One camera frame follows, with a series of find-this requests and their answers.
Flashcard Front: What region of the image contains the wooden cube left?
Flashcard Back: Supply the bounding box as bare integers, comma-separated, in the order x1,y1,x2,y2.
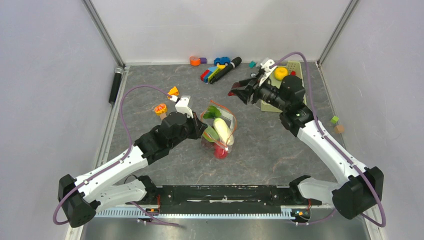
159,113,167,120

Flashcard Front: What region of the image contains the clear zip bag orange zipper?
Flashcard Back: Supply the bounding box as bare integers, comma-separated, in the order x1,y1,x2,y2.
200,100,238,160

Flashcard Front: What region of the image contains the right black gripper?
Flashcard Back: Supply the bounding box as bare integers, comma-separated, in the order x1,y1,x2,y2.
231,72,289,112

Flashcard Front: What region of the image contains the coloured block stack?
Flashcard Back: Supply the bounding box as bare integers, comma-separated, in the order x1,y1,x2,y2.
200,65,226,83

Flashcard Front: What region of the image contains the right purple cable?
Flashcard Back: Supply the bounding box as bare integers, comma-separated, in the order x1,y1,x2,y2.
269,51,387,228

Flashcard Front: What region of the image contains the teal block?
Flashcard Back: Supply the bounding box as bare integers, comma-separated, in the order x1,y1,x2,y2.
249,60,257,69

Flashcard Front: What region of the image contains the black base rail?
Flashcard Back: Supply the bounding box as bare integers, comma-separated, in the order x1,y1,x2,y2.
137,185,322,215

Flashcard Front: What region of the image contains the blue toy car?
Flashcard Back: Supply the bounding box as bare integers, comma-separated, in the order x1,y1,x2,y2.
213,56,231,66

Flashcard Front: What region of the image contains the orange toy brick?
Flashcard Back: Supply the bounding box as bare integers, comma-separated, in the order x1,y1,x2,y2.
168,86,180,99

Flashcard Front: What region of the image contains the light green fruit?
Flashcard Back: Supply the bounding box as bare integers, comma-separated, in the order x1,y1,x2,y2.
202,126,220,143

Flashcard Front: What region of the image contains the green cube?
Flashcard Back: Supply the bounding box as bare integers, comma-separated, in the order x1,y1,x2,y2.
330,116,339,125

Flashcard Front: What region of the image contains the black microphone at wall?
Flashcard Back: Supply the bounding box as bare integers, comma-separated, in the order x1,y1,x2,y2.
108,66,124,105

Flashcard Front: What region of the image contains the yellow lemon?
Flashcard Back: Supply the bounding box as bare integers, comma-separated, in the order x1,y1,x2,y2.
273,66,289,82

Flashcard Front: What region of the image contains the white radish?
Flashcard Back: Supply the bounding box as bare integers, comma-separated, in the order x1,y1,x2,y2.
213,117,234,146

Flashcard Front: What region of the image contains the black microphone on table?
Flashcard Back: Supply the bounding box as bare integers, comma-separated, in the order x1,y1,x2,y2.
209,56,242,84

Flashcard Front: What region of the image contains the dark brown fruit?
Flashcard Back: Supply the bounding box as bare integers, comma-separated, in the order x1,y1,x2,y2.
227,87,238,97

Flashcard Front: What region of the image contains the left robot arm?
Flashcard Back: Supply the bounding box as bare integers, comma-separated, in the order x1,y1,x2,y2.
53,111,208,228

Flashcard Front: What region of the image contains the purple block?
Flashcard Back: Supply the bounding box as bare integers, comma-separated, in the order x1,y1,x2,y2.
199,57,208,64

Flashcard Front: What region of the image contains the red apple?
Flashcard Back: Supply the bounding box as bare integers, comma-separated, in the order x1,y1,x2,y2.
213,145,229,160

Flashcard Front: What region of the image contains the wooden cube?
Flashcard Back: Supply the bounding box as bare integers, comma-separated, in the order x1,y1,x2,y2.
334,124,345,134
159,113,167,120

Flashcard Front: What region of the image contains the wooden cube right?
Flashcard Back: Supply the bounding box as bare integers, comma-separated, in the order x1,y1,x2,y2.
334,124,345,134

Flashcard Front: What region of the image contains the green leaf vegetable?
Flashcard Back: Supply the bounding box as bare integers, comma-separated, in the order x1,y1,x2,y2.
202,105,222,120

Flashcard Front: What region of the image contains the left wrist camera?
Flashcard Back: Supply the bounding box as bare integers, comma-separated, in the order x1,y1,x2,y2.
175,95,194,119

